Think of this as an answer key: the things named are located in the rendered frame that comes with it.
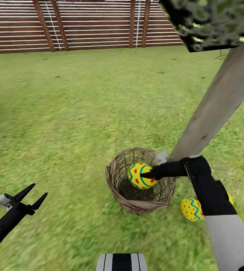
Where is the wicker basket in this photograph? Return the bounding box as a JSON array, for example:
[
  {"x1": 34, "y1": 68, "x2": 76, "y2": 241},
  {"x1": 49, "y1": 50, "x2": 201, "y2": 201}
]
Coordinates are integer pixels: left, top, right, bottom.
[{"x1": 104, "y1": 147, "x2": 179, "y2": 215}]

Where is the robot trunk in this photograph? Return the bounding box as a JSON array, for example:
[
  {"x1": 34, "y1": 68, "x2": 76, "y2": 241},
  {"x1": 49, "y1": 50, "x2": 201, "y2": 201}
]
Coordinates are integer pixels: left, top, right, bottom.
[{"x1": 96, "y1": 253, "x2": 148, "y2": 271}]

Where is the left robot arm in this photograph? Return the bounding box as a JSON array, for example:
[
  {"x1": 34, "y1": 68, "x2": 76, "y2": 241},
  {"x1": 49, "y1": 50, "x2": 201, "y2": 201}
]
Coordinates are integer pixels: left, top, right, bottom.
[{"x1": 0, "y1": 183, "x2": 47, "y2": 243}]

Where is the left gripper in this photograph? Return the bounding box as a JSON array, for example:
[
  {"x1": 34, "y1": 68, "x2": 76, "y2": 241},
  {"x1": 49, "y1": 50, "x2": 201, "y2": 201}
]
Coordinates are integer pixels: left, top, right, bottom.
[{"x1": 0, "y1": 183, "x2": 47, "y2": 231}]

